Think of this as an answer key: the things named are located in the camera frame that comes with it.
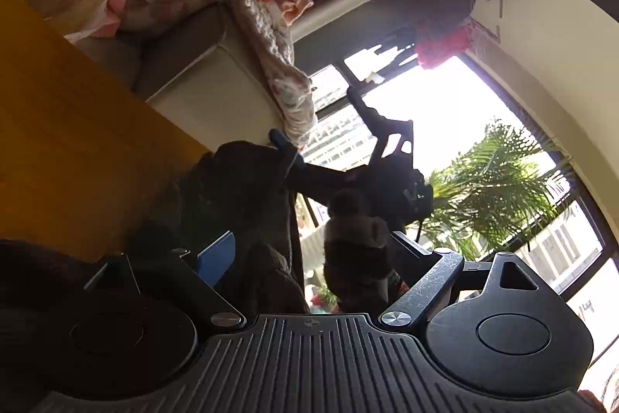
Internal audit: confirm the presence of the floral quilt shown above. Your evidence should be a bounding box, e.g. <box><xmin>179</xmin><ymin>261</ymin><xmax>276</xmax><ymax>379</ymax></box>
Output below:
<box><xmin>120</xmin><ymin>0</ymin><xmax>316</xmax><ymax>149</ymax></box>

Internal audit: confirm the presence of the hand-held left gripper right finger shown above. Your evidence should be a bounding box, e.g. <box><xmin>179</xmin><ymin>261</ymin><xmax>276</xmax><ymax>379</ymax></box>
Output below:
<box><xmin>379</xmin><ymin>230</ymin><xmax>540</xmax><ymax>327</ymax></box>

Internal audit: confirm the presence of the potted palm plant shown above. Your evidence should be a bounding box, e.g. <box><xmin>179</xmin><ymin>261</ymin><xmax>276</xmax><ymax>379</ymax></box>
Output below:
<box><xmin>422</xmin><ymin>118</ymin><xmax>577</xmax><ymax>260</ymax></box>

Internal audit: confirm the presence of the brown knit cardigan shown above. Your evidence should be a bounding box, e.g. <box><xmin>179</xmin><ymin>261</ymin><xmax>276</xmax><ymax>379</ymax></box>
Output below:
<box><xmin>0</xmin><ymin>141</ymin><xmax>403</xmax><ymax>399</ymax></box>

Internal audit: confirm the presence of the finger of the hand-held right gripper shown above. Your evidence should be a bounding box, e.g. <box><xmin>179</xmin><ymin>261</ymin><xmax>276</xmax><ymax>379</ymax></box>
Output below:
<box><xmin>345</xmin><ymin>87</ymin><xmax>415</xmax><ymax>163</ymax></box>
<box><xmin>269</xmin><ymin>129</ymin><xmax>369</xmax><ymax>202</ymax></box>

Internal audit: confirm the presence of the peach cloth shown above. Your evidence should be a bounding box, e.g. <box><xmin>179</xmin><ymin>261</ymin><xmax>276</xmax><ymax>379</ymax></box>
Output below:
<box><xmin>282</xmin><ymin>0</ymin><xmax>315</xmax><ymax>25</ymax></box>

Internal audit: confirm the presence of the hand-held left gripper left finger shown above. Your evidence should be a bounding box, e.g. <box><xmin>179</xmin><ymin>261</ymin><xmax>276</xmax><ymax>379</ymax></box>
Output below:
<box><xmin>86</xmin><ymin>230</ymin><xmax>246</xmax><ymax>329</ymax></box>

